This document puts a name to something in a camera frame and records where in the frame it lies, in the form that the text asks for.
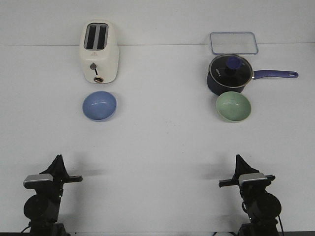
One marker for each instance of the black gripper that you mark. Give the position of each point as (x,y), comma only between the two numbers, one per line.
(250,189)
(60,177)

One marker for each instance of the green bowl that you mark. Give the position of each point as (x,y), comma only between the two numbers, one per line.
(233,107)

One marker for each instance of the blue bowl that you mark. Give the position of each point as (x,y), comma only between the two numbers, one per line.
(99,105)

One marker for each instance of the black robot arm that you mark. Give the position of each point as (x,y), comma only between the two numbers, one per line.
(262,208)
(42,209)

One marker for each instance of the dark blue saucepan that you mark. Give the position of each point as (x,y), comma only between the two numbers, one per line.
(258,74)

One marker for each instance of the glass pot lid blue knob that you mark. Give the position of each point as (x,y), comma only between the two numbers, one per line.
(231,71)

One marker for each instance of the clear container with blue rim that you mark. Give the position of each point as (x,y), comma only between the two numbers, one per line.
(241,43)

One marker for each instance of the cream two-slot toaster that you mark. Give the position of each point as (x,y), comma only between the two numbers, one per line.
(99,52)

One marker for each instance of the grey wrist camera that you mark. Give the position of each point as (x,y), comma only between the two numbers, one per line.
(35,181)
(245,178)

